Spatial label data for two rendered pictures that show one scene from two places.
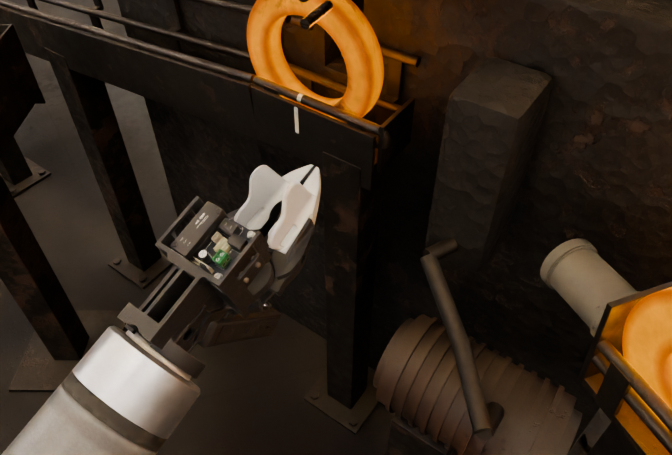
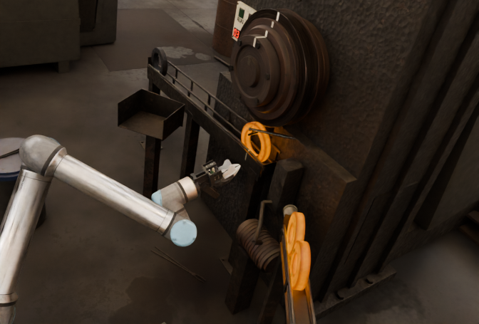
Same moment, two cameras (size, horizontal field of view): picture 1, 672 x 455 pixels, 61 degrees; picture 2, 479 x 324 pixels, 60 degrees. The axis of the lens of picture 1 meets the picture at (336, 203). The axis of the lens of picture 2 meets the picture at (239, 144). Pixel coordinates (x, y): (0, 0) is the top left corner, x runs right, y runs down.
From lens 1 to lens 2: 1.19 m
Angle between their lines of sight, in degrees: 17
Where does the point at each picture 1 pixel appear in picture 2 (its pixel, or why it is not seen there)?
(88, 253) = (165, 181)
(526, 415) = (267, 246)
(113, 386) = (184, 184)
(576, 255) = (290, 207)
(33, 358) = not seen: hidden behind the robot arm
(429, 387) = (248, 233)
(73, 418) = (176, 186)
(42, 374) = not seen: hidden behind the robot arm
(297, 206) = (231, 170)
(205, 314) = (204, 182)
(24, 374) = not seen: hidden behind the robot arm
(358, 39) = (264, 142)
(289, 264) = (224, 181)
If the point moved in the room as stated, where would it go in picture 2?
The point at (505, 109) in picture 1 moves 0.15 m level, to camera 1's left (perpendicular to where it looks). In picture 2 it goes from (286, 168) to (251, 155)
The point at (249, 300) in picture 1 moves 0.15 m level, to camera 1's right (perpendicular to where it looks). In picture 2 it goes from (214, 183) to (249, 197)
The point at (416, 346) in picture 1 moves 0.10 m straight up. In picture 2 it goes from (250, 223) to (254, 206)
